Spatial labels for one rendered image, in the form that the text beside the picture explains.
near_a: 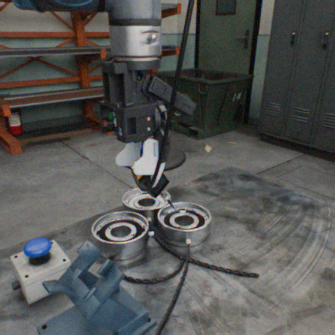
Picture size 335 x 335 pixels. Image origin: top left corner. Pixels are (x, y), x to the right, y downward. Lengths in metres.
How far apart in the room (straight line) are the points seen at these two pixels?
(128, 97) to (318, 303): 0.41
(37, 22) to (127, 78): 3.93
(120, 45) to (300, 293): 0.45
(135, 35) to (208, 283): 0.39
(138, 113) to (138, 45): 0.09
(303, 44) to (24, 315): 3.25
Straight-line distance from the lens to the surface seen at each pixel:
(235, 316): 0.50
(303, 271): 0.60
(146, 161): 0.52
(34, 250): 0.52
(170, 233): 0.59
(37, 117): 4.44
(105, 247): 0.57
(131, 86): 0.48
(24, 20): 4.35
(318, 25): 3.41
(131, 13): 0.47
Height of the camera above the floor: 1.17
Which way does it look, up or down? 25 degrees down
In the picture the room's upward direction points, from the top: straight up
